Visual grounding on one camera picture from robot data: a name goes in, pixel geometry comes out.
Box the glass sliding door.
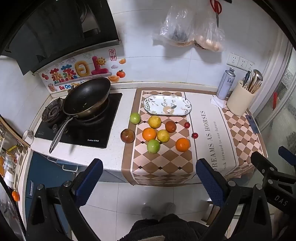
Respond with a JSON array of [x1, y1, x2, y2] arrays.
[[252, 30, 296, 144]]

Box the black gas stove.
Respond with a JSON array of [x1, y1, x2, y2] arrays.
[[35, 93, 123, 149]]

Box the colourful wall sticker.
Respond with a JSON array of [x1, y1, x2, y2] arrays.
[[40, 49, 126, 93]]

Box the dark reddish orange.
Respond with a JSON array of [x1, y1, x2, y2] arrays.
[[165, 121, 177, 133]]

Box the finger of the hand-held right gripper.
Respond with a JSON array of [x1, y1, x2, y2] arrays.
[[250, 151, 278, 180], [278, 146, 296, 166]]

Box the red handled scissors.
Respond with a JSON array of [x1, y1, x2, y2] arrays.
[[210, 0, 223, 28]]

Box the gas burner ring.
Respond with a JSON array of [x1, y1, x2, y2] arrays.
[[42, 97, 64, 123]]

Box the black range hood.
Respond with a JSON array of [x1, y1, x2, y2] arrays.
[[0, 0, 121, 76]]

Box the red apple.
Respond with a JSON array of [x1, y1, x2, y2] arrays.
[[120, 128, 135, 143]]

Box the yellow lemon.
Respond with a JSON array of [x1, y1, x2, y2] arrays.
[[148, 115, 162, 129], [157, 129, 170, 143]]

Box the checkered table mat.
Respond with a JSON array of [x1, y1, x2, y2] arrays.
[[121, 88, 269, 187]]

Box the blue plastic tool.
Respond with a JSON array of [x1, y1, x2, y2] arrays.
[[245, 115, 261, 134]]

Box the wooden stool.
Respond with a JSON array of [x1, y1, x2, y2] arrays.
[[201, 202, 222, 226]]

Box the grey spray can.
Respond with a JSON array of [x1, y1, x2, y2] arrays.
[[216, 68, 236, 100]]

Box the person's dark fleece clothing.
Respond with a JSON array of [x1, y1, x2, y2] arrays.
[[118, 214, 208, 241]]

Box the white mug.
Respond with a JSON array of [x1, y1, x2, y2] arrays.
[[22, 130, 35, 145]]

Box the floral oval plate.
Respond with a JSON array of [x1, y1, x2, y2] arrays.
[[143, 95, 192, 116]]

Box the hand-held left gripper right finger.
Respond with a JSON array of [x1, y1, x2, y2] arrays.
[[196, 158, 276, 241]]

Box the clear plastic bag dark contents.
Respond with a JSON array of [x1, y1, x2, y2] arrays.
[[153, 5, 197, 47]]

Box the clear plastic bag pale contents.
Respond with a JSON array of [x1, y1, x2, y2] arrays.
[[193, 9, 226, 53]]

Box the white tissue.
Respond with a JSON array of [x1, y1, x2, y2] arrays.
[[210, 96, 228, 108]]

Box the black frying pan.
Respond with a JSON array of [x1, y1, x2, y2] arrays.
[[48, 77, 111, 154]]

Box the grey fuzzy slipper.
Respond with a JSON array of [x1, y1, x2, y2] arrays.
[[162, 202, 176, 216], [141, 205, 159, 219]]

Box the green apple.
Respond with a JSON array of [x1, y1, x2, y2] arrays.
[[147, 139, 161, 154], [129, 112, 141, 125]]

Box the bundle of chopsticks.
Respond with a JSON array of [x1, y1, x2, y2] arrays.
[[246, 79, 262, 94]]

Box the blue cabinet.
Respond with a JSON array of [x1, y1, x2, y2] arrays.
[[24, 152, 79, 234]]

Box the cluttered storage rack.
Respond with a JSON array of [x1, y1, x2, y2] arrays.
[[0, 115, 30, 186]]

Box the cream utensil holder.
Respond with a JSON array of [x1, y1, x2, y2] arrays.
[[226, 80, 255, 116]]

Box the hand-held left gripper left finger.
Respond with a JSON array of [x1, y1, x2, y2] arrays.
[[25, 158, 104, 241]]

